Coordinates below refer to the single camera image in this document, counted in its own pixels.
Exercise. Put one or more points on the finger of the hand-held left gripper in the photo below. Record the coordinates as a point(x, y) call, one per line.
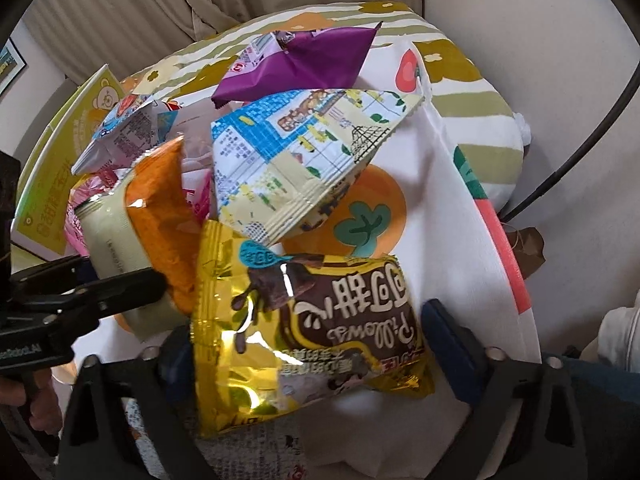
point(55, 275)
point(120, 292)

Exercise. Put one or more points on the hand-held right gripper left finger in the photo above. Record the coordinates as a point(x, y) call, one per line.
point(174, 360)

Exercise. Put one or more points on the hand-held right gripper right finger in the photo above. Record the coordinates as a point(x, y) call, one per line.
point(445, 340)

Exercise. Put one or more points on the orange cream snack packet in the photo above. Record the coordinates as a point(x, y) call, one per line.
point(120, 240)

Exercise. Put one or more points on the gold chocolate snack packet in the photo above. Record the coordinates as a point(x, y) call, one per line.
point(310, 330)

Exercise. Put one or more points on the person's left hand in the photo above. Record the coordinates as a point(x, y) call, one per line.
point(37, 407)

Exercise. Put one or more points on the pink snack packet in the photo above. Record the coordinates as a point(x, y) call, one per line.
point(80, 230)

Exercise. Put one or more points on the white patterned snack packet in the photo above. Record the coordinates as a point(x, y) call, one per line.
point(160, 435)

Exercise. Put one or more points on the brown paper bag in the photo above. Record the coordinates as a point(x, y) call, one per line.
point(527, 250)

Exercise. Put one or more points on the persimmon printed blanket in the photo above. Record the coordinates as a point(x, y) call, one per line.
point(440, 210)

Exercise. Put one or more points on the light blue white snack packet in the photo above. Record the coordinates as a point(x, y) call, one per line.
point(120, 135)

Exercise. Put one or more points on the person's white shirt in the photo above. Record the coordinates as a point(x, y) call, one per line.
point(620, 325)

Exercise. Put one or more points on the person's blue trouser leg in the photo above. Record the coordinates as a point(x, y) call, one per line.
point(610, 420)

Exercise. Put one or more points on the blue yellow illustrated snack packet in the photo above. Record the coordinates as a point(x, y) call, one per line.
point(300, 155)

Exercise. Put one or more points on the beige curtain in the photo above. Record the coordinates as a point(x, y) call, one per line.
point(150, 0)

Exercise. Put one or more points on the purple snack packet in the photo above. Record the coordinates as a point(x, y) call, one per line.
point(310, 60)

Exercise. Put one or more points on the framed wall picture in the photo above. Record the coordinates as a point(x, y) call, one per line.
point(9, 67)

